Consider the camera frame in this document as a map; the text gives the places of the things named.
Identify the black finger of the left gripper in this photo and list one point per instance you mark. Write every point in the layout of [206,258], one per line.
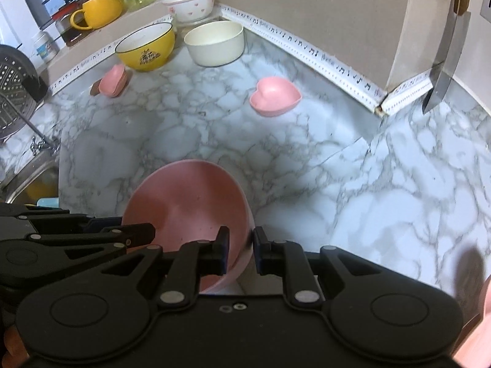
[92,236]
[20,218]

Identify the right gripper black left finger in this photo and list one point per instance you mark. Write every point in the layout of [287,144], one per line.
[192,262]

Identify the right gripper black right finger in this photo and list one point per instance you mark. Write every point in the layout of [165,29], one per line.
[286,260]

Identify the pink round bowl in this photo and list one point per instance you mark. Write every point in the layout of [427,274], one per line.
[190,200]

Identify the cream round bowl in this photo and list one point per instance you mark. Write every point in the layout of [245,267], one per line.
[216,43]

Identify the pink bear-shaped plate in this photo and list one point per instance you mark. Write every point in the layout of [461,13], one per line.
[474,348]

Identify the person's left hand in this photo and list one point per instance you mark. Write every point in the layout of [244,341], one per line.
[16,353]

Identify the steel sink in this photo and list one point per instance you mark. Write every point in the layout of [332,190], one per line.
[38,179]

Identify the chrome faucet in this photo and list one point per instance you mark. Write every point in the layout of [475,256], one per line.
[34,134]

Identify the steel steamer plate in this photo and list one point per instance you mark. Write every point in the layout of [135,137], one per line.
[16,68]

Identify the white small bottle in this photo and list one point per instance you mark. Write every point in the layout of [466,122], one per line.
[45,46]

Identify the yellow ceramic bowl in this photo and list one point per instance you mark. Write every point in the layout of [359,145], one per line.
[148,48]

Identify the dark glass jar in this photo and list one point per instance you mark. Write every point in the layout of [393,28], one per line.
[70,35]

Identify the yellow mug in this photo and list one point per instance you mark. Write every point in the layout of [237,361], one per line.
[97,14]

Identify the white floral bowl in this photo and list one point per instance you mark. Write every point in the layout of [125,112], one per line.
[185,11]

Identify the cleaver with wooden handle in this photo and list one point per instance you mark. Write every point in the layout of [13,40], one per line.
[449,53]

